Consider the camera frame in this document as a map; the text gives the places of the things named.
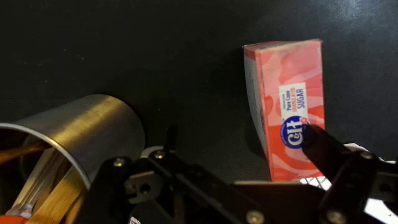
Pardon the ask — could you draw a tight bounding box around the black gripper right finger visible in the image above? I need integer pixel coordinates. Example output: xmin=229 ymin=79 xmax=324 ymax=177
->
xmin=300 ymin=123 xmax=398 ymax=224

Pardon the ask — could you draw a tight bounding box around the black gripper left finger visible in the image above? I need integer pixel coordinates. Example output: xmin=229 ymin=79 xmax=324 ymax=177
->
xmin=79 ymin=123 xmax=268 ymax=224

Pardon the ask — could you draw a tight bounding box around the pink sugar box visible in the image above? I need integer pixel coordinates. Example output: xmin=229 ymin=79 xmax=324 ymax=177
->
xmin=243 ymin=39 xmax=328 ymax=183

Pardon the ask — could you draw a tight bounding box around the metal utensil cup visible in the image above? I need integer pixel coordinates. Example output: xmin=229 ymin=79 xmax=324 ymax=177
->
xmin=0 ymin=94 xmax=147 ymax=224

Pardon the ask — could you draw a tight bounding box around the light wooden spatula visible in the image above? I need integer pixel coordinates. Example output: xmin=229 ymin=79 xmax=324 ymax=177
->
xmin=24 ymin=166 xmax=90 ymax=224

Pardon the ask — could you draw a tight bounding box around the orange silicone spatula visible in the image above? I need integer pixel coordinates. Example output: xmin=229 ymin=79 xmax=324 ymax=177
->
xmin=0 ymin=148 xmax=69 ymax=224

